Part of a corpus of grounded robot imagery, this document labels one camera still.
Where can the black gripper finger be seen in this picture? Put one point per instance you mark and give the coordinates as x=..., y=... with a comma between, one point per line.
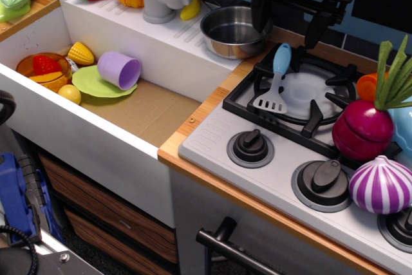
x=317, y=27
x=261, y=13

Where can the blue handled grey toy spatula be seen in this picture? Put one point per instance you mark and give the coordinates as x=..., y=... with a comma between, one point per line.
x=271, y=100

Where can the small stainless steel pan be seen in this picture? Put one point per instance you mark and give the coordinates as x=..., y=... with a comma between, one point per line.
x=228, y=32

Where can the yellow toy banana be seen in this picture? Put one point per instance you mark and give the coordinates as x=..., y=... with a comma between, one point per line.
x=190, y=11

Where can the orange toy carrot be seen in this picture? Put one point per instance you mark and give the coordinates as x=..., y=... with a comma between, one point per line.
x=367, y=87

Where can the black stove burner grate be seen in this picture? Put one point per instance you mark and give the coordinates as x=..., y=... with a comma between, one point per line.
x=316, y=93

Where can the magenta toy beet with leaves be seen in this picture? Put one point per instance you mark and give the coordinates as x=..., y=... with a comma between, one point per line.
x=365, y=128

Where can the light blue bowl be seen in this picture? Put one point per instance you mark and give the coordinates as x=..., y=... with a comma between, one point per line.
x=402, y=120

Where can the left black stove knob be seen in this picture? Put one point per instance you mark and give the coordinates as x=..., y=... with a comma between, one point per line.
x=250, y=149

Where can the black stove knob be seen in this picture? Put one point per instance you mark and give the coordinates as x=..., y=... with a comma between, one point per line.
x=250, y=149
x=396, y=229
x=322, y=185

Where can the lilac plastic cup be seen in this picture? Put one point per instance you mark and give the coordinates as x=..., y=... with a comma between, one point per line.
x=119, y=70

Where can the middle black stove knob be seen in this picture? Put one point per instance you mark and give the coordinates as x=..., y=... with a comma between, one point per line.
x=322, y=185

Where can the purple striped toy onion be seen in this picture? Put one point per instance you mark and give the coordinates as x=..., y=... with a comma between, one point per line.
x=381, y=186

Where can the yellow toy corn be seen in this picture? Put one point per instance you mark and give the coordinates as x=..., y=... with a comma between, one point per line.
x=81, y=54

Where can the green plastic plate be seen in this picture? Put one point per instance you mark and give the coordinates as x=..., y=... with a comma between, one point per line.
x=89, y=81

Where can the yellow toy lemon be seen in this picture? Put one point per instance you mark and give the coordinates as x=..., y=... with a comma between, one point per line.
x=71, y=93

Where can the right black stove knob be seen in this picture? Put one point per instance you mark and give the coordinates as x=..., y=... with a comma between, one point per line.
x=396, y=229

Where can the orange transparent bowl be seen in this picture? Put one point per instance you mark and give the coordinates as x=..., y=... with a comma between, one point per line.
x=25, y=67

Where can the red toy strawberry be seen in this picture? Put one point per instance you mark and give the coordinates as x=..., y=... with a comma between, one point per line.
x=43, y=65

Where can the orange toy fruit slice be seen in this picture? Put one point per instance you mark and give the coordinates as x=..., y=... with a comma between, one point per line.
x=49, y=77

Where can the upper wooden drawer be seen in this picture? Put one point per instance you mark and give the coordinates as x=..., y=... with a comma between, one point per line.
x=117, y=216

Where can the wooden drawer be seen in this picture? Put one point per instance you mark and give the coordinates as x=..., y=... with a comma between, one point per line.
x=117, y=216
x=108, y=253

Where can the lower wooden drawer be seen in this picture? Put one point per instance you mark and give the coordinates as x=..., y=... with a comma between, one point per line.
x=108, y=253

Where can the blue clamp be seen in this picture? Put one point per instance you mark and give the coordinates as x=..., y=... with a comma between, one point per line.
x=25, y=198

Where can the black oven door handle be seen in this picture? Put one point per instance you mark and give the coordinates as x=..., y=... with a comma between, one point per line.
x=218, y=241

